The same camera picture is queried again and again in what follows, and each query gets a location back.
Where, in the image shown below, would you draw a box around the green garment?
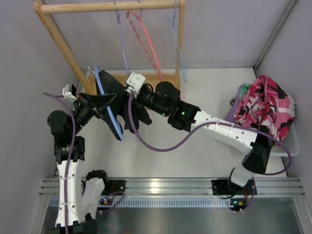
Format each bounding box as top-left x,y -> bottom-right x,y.
240,83 -> 251,97

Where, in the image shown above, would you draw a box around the pink camouflage garment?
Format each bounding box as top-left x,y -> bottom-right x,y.
234,75 -> 296,141

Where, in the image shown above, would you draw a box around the blue plastic hanger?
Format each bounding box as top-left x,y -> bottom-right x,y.
87,65 -> 124,141

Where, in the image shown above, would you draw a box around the slotted grey cable duct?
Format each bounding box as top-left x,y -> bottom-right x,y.
98,196 -> 246,209

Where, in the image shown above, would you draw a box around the aluminium mounting rail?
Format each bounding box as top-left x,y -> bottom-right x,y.
39,176 -> 305,196

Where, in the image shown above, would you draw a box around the wooden clothes rack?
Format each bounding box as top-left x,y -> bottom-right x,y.
32,0 -> 183,94

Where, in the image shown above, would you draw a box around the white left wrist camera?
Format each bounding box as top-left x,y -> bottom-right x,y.
62,84 -> 77,102

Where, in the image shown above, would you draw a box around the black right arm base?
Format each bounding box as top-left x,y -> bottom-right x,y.
212,179 -> 254,196

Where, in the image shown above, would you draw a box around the purple garment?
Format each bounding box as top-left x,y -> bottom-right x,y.
224,83 -> 247,123

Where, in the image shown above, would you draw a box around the black trousers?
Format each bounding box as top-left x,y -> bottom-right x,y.
96,70 -> 152,140

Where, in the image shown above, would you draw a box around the white laundry basket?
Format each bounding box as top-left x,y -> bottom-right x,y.
270,123 -> 301,157

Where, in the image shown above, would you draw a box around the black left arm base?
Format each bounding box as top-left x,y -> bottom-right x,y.
101,179 -> 126,195

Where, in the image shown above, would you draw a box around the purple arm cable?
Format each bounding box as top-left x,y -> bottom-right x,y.
128,91 -> 293,215
43,92 -> 125,234

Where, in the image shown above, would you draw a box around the purple plastic hanger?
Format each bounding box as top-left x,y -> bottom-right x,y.
114,1 -> 130,76

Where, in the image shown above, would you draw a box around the pink plastic hanger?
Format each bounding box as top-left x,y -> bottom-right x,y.
126,10 -> 164,81

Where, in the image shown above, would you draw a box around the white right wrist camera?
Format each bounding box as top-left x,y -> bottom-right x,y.
126,72 -> 146,98

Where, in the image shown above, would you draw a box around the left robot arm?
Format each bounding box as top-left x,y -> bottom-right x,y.
44,93 -> 116,234

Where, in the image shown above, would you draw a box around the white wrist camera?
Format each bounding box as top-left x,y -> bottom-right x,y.
126,72 -> 146,98
62,84 -> 77,102

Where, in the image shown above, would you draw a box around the light blue wire hanger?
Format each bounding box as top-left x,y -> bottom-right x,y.
166,0 -> 187,83

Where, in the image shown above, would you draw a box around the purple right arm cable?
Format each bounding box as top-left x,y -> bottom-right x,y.
128,91 -> 293,215

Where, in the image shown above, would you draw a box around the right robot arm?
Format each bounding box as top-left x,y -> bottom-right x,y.
134,81 -> 272,188

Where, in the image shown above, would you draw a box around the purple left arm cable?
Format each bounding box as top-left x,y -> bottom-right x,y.
43,92 -> 125,234

